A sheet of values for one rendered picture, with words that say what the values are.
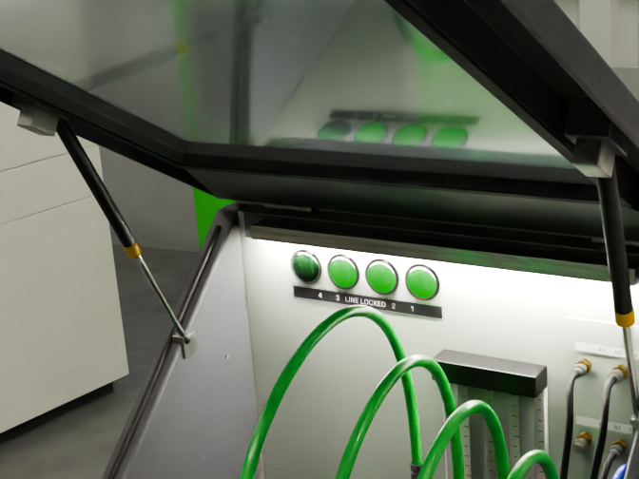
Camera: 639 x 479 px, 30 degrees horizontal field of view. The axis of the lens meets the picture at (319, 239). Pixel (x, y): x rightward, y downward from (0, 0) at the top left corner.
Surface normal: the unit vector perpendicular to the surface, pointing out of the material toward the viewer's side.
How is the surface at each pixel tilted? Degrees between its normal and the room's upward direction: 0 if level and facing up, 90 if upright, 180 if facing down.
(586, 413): 90
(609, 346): 90
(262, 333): 90
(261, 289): 90
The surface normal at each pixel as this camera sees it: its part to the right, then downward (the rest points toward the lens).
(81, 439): -0.07, -0.95
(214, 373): 0.85, 0.10
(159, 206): -0.45, 0.30
